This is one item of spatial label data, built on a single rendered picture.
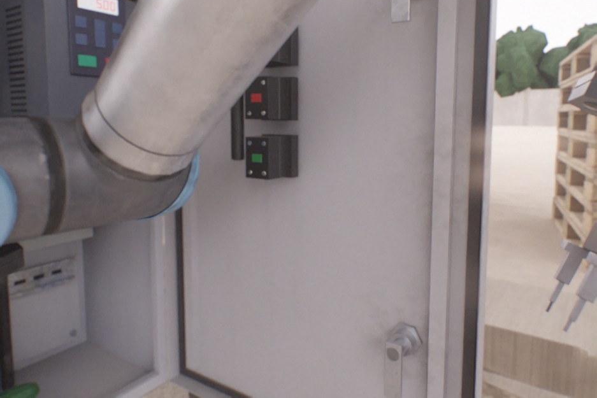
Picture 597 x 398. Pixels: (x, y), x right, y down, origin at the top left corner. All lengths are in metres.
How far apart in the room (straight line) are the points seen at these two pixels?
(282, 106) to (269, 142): 0.04
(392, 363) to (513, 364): 1.26
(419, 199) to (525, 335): 1.24
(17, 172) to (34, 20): 0.26
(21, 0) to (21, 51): 0.05
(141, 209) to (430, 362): 0.29
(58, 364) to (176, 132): 0.55
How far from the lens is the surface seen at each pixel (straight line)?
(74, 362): 0.80
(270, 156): 0.45
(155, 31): 0.27
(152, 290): 0.65
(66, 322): 0.80
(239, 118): 0.47
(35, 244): 0.68
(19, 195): 0.34
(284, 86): 0.46
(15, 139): 0.35
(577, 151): 2.75
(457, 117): 0.42
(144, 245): 0.66
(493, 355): 1.70
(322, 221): 0.48
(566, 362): 1.66
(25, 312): 0.77
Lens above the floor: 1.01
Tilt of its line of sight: 5 degrees down
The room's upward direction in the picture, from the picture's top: straight up
